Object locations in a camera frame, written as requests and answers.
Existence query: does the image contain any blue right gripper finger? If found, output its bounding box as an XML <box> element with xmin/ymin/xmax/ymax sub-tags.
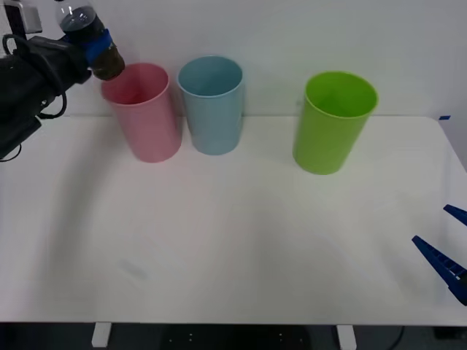
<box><xmin>412</xmin><ymin>236</ymin><xmax>467</xmax><ymax>306</ymax></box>
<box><xmin>443</xmin><ymin>204</ymin><xmax>467</xmax><ymax>225</ymax></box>

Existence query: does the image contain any white table leg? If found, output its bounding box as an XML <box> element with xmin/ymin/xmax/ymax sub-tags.
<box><xmin>90</xmin><ymin>322</ymin><xmax>112</xmax><ymax>348</ymax></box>
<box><xmin>335</xmin><ymin>324</ymin><xmax>357</xmax><ymax>350</ymax></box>

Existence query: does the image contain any pink plastic bin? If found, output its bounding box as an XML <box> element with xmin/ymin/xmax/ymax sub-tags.
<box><xmin>101</xmin><ymin>63</ymin><xmax>183</xmax><ymax>164</ymax></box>

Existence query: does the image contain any plastic bottle with dark drink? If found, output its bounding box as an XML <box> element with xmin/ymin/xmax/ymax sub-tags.
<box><xmin>54</xmin><ymin>0</ymin><xmax>126</xmax><ymax>81</ymax></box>

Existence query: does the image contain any pale blue plastic bin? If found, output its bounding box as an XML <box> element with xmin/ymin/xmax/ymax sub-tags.
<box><xmin>176</xmin><ymin>55</ymin><xmax>244</xmax><ymax>157</ymax></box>

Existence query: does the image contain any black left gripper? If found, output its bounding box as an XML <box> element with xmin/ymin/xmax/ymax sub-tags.
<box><xmin>21</xmin><ymin>28</ymin><xmax>112</xmax><ymax>101</ymax></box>

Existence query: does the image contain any green plastic bin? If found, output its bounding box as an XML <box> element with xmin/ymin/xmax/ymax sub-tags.
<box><xmin>292</xmin><ymin>71</ymin><xmax>379</xmax><ymax>176</ymax></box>

